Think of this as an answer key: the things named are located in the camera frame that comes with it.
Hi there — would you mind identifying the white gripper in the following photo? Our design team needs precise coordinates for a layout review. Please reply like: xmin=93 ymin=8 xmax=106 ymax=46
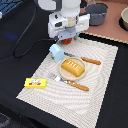
xmin=48 ymin=12 xmax=90 ymax=40

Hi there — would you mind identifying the red toy pepper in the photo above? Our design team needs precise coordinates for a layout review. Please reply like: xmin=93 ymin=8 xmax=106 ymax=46
xmin=63 ymin=38 xmax=72 ymax=44

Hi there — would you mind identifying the light blue cup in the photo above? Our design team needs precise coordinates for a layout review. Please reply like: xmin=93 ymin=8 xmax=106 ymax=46
xmin=49 ymin=44 xmax=64 ymax=62

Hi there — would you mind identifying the toy bread loaf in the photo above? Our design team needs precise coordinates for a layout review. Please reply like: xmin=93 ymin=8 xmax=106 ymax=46
xmin=61 ymin=59 xmax=85 ymax=77

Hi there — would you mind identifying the yellow butter box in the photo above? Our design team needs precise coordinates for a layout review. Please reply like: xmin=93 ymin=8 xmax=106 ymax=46
xmin=24 ymin=78 xmax=47 ymax=88

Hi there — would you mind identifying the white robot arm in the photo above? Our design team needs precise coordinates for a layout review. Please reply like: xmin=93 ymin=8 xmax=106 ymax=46
xmin=37 ymin=0 xmax=90 ymax=44

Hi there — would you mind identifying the large grey pot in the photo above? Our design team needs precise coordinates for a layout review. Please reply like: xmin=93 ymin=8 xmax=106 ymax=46
xmin=80 ymin=0 xmax=109 ymax=27

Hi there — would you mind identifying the round wooden plate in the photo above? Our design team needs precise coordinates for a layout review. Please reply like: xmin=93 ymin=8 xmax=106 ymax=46
xmin=59 ymin=57 xmax=86 ymax=81

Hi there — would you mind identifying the brown wooden board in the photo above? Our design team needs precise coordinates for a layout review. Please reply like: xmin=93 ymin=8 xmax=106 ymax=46
xmin=84 ymin=0 xmax=128 ymax=43

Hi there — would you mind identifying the blue dish rack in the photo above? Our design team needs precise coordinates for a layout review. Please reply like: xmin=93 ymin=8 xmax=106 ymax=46
xmin=0 ymin=0 xmax=23 ymax=15

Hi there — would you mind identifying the beige bowl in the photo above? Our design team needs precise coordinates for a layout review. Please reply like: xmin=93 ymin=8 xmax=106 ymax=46
xmin=121 ymin=7 xmax=128 ymax=30

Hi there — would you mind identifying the white woven placemat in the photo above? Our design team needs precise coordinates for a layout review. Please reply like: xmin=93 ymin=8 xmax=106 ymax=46
xmin=17 ymin=38 xmax=118 ymax=128

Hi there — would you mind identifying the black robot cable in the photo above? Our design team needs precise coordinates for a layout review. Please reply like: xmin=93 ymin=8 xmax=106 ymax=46
xmin=12 ymin=3 xmax=59 ymax=59

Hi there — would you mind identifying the knife with orange handle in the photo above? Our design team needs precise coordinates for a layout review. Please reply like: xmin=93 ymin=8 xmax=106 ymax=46
xmin=64 ymin=52 xmax=101 ymax=65

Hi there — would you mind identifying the fork with orange handle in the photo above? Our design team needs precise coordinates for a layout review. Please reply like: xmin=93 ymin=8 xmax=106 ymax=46
xmin=48 ymin=73 xmax=89 ymax=91

